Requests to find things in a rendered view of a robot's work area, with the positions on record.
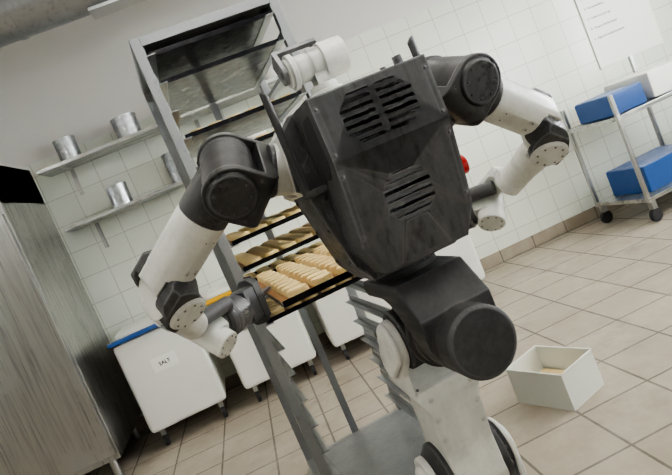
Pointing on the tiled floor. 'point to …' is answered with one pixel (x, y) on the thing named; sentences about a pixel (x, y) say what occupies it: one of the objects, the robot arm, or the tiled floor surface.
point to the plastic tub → (555, 377)
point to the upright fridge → (53, 351)
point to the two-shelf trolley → (629, 156)
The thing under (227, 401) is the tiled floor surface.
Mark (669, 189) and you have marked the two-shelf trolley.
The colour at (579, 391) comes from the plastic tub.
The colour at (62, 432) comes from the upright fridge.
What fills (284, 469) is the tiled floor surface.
